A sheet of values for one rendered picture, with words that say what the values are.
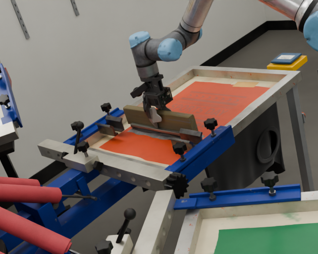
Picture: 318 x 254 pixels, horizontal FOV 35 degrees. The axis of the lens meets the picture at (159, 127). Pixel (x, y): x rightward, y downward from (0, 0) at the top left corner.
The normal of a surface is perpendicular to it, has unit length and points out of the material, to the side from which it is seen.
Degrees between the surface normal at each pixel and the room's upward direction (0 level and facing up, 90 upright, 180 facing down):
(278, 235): 0
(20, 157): 90
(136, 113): 91
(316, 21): 94
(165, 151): 0
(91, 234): 0
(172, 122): 91
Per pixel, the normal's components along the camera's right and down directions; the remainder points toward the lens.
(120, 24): 0.70, 0.13
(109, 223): -0.26, -0.87
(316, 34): -0.52, 0.55
